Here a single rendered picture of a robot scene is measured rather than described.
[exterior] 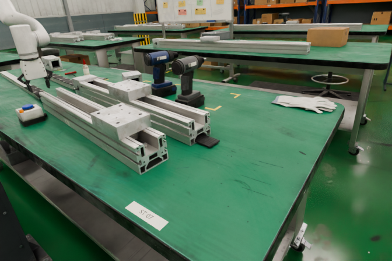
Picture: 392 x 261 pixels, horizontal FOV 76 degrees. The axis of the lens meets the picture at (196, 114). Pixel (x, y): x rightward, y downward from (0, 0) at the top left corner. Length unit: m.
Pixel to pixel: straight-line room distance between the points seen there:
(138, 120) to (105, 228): 0.79
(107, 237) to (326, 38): 2.30
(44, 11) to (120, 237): 12.42
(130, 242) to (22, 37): 1.09
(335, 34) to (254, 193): 2.14
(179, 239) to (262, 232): 0.16
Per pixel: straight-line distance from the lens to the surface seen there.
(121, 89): 1.03
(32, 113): 1.22
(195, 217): 0.57
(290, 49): 2.25
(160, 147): 0.71
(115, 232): 1.37
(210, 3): 4.05
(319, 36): 2.64
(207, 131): 0.86
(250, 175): 0.67
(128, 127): 0.71
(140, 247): 1.28
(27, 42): 1.49
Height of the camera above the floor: 1.18
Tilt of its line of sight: 23 degrees down
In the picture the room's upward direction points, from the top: 4 degrees counter-clockwise
